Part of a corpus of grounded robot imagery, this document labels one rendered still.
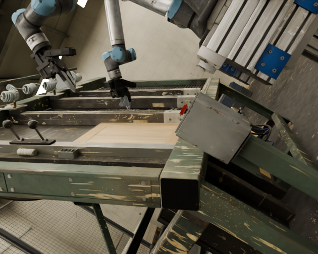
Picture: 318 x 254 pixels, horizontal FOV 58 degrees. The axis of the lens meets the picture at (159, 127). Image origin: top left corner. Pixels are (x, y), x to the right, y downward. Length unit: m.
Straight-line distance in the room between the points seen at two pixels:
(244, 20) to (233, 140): 0.40
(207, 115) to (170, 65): 5.92
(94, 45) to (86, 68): 0.57
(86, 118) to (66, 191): 0.72
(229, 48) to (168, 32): 5.82
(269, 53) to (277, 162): 0.37
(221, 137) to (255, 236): 0.32
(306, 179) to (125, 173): 0.51
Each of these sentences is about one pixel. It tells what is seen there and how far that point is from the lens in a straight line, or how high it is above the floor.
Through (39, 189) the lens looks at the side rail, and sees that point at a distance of 1.06.
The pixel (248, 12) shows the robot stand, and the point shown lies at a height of 0.91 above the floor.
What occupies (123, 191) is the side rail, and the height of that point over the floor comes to 0.97.
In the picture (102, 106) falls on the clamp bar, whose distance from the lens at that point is 2.07.
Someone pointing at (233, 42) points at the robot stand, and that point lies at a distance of 0.97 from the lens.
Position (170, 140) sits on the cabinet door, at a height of 0.92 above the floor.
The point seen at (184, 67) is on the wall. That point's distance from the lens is 6.64.
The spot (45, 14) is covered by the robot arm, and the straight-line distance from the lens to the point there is 1.18.
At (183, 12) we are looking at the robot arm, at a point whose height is 1.18.
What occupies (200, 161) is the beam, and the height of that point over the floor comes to 0.81.
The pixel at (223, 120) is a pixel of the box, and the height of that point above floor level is 0.83.
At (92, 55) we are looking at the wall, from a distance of 7.12.
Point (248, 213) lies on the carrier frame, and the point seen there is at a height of 0.63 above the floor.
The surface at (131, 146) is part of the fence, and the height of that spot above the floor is 1.05.
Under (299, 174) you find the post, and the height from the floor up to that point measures 0.58.
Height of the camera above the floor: 0.93
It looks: 3 degrees up
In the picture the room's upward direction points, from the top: 60 degrees counter-clockwise
